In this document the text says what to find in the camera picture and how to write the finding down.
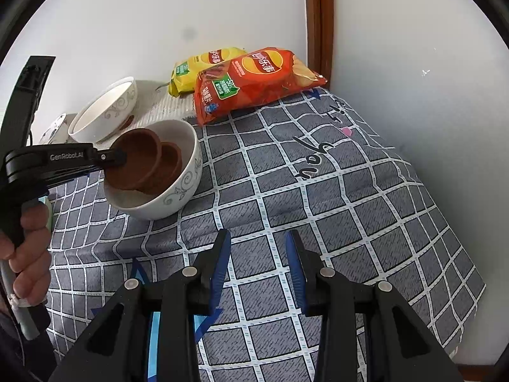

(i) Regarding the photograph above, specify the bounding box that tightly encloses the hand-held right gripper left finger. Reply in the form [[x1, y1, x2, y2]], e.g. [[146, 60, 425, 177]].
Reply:
[[48, 229, 232, 382]]

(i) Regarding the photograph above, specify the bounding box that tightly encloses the grey checkered tablecloth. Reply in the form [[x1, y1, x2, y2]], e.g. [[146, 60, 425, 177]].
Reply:
[[40, 83, 488, 382]]

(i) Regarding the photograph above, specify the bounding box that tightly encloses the person's left hand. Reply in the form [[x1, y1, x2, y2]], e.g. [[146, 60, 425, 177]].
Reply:
[[0, 205, 53, 308]]

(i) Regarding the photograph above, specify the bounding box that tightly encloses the white bowl with grey pattern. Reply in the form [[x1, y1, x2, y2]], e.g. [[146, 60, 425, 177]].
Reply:
[[102, 119, 203, 220]]

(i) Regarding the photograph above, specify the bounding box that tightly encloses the brown wooden door frame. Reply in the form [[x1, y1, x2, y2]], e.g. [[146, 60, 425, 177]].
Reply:
[[302, 0, 337, 88]]

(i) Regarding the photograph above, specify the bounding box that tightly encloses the yellow chip bag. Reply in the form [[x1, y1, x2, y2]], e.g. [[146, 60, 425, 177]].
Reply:
[[169, 47, 247, 97]]

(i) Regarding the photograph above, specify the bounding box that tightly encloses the blue patterned white bowl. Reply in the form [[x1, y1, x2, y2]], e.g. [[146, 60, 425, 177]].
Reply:
[[38, 113, 78, 144]]

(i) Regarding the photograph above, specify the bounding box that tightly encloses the small brown bowl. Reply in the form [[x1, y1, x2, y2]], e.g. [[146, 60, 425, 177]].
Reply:
[[107, 127, 164, 195], [139, 141, 184, 203]]

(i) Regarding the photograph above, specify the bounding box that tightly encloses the red chip bag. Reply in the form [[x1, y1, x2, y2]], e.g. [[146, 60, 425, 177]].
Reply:
[[194, 47, 329, 127]]

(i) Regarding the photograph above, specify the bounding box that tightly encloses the large white bowl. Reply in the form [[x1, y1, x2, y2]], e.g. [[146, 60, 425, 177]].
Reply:
[[67, 77, 138, 143]]

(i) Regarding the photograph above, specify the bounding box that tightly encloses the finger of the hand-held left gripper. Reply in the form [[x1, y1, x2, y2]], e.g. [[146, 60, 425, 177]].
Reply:
[[91, 148, 129, 170]]

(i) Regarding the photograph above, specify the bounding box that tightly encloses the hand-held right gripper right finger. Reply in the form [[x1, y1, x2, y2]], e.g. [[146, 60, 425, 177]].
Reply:
[[285, 230, 464, 382]]

